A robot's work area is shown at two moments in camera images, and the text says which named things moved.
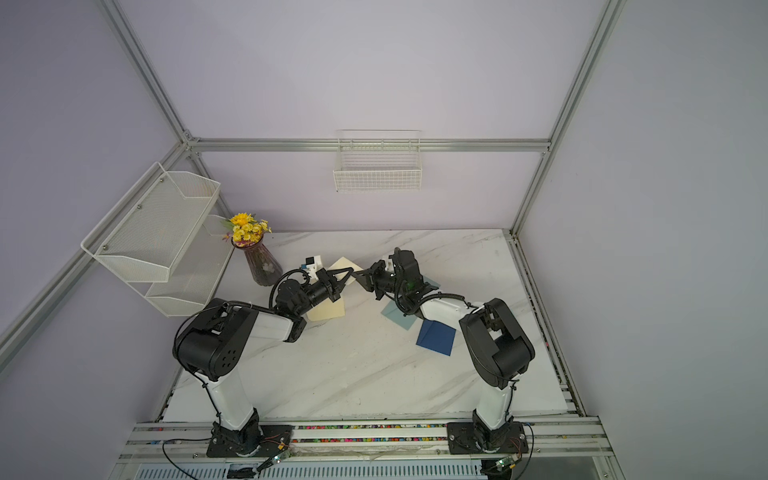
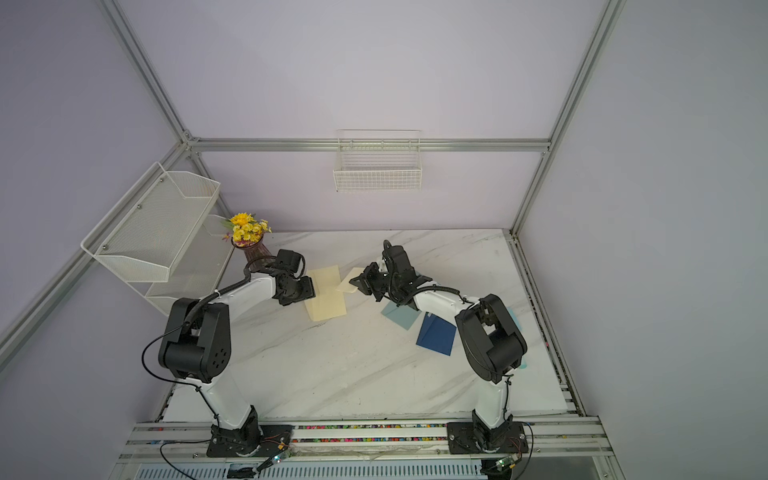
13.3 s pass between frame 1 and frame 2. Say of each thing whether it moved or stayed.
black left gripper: moved
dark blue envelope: stayed
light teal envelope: stayed
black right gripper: stayed
